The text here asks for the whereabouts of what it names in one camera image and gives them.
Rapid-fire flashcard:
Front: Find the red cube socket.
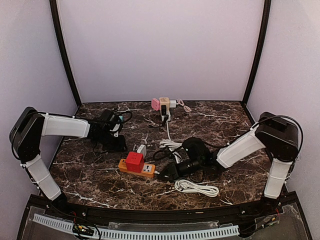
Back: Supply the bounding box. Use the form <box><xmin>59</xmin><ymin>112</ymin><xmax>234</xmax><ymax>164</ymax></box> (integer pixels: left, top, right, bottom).
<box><xmin>125</xmin><ymin>151</ymin><xmax>145</xmax><ymax>173</ymax></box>

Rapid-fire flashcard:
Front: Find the white adapter plug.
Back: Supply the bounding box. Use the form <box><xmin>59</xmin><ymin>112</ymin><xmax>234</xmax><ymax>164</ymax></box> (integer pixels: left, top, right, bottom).
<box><xmin>136</xmin><ymin>144</ymin><xmax>147</xmax><ymax>158</ymax></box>

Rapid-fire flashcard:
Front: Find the black charger cable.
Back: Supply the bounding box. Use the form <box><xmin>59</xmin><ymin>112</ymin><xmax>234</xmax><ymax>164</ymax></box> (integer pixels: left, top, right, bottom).
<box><xmin>109</xmin><ymin>110</ymin><xmax>133</xmax><ymax>125</ymax></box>

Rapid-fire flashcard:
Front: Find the orange power strip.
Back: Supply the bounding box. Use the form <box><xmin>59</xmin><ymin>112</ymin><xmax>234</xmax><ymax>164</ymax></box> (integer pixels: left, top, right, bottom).
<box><xmin>118</xmin><ymin>158</ymin><xmax>156</xmax><ymax>178</ymax></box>

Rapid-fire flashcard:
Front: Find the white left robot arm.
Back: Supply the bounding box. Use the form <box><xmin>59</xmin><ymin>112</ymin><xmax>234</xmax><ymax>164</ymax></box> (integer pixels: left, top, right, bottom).
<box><xmin>9</xmin><ymin>107</ymin><xmax>128</xmax><ymax>202</ymax></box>

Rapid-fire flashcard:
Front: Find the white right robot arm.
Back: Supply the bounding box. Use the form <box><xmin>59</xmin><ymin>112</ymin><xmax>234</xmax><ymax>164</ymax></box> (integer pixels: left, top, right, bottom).
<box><xmin>158</xmin><ymin>112</ymin><xmax>304</xmax><ymax>199</ymax></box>

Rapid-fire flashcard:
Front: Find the pink plug adapter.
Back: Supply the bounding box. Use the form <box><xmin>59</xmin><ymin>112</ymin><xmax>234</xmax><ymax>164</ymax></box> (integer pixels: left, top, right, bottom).
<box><xmin>151</xmin><ymin>98</ymin><xmax>161</xmax><ymax>111</ymax></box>

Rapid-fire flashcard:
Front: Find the black plug at back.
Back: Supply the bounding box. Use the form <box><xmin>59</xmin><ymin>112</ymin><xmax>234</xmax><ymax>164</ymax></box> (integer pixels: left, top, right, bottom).
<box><xmin>160</xmin><ymin>104</ymin><xmax>167</xmax><ymax>116</ymax></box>

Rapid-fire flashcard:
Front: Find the beige cube socket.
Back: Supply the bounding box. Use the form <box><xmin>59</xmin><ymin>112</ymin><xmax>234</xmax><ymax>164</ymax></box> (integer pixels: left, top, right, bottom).
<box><xmin>159</xmin><ymin>97</ymin><xmax>171</xmax><ymax>109</ymax></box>

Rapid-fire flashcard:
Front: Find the white power strip at back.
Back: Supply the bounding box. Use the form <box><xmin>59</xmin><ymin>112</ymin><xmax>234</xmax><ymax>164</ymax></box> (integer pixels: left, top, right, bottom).
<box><xmin>160</xmin><ymin>109</ymin><xmax>171</xmax><ymax>122</ymax></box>

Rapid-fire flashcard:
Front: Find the white usb charger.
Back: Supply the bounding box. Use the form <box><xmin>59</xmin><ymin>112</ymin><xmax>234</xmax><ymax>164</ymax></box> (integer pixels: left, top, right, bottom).
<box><xmin>169</xmin><ymin>100</ymin><xmax>177</xmax><ymax>108</ymax></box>

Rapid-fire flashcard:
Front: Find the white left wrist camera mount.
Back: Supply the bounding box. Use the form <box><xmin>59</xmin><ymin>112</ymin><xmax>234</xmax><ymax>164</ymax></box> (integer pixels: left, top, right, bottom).
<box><xmin>110</xmin><ymin>122</ymin><xmax>123</xmax><ymax>138</ymax></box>

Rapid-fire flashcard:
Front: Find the white power strip cable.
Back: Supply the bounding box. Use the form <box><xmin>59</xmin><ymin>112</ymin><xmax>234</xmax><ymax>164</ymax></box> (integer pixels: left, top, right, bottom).
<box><xmin>154</xmin><ymin>169</ymin><xmax>220</xmax><ymax>198</ymax></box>

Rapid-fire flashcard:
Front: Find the white coiled cable at back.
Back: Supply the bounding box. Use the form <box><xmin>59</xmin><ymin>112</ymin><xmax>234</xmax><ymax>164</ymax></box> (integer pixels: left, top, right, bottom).
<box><xmin>158</xmin><ymin>120</ymin><xmax>186</xmax><ymax>163</ymax></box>

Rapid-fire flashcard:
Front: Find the white slotted cable duct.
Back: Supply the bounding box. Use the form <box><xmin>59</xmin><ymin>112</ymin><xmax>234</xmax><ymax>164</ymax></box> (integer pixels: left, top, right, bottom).
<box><xmin>32</xmin><ymin>213</ymin><xmax>240</xmax><ymax>240</ymax></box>

